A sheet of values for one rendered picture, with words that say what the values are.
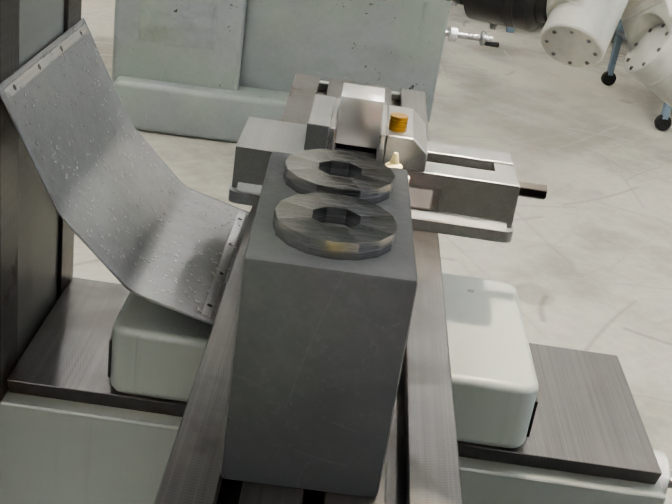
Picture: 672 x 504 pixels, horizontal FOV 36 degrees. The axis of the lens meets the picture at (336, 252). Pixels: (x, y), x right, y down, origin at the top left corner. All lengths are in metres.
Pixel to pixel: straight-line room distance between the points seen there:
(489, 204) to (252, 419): 0.59
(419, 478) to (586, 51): 0.46
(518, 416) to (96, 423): 0.49
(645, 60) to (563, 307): 2.25
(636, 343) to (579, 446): 1.93
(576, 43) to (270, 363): 0.48
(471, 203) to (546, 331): 1.89
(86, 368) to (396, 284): 0.66
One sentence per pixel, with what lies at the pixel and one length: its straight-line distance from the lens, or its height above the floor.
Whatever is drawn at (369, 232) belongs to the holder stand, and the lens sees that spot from 0.74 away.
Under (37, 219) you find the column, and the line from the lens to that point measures 1.33.
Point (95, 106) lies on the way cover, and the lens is 1.33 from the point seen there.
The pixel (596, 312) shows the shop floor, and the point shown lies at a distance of 3.34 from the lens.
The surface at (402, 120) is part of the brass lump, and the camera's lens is 1.25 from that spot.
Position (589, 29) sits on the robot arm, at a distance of 1.04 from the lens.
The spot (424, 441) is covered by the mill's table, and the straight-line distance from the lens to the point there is 0.88.
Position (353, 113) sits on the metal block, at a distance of 1.27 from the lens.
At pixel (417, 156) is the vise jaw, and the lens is 1.25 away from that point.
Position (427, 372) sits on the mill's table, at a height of 0.92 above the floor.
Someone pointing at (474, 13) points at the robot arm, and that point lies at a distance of 1.11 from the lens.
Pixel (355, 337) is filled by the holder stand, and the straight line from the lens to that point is 0.73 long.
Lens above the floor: 1.42
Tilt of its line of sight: 25 degrees down
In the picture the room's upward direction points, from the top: 8 degrees clockwise
